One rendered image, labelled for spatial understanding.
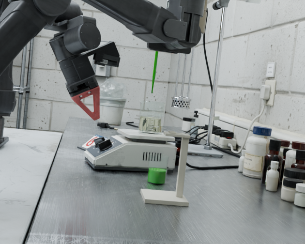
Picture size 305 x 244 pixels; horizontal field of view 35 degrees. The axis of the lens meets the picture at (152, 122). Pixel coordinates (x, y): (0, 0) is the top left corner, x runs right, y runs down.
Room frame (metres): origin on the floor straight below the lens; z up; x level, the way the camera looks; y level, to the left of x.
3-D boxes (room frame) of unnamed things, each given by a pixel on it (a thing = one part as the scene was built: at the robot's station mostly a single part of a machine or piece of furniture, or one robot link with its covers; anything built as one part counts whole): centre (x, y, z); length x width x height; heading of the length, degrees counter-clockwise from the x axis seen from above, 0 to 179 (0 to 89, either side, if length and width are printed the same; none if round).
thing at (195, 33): (1.04, -0.05, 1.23); 0.07 x 0.06 x 0.07; 18
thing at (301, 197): (0.97, -0.32, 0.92); 0.04 x 0.04 x 0.04
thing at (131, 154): (1.20, 0.04, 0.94); 0.22 x 0.13 x 0.08; 109
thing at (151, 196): (0.90, -0.04, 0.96); 0.08 x 0.08 x 0.13; 7
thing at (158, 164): (1.05, -0.02, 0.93); 0.04 x 0.04 x 0.06
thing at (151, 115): (1.20, 0.01, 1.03); 0.07 x 0.06 x 0.08; 110
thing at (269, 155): (1.17, -0.30, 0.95); 0.04 x 0.04 x 0.11
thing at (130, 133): (1.21, 0.01, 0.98); 0.12 x 0.12 x 0.01; 19
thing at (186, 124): (2.34, -0.17, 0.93); 0.06 x 0.06 x 0.06
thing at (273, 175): (1.10, -0.28, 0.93); 0.03 x 0.03 x 0.07
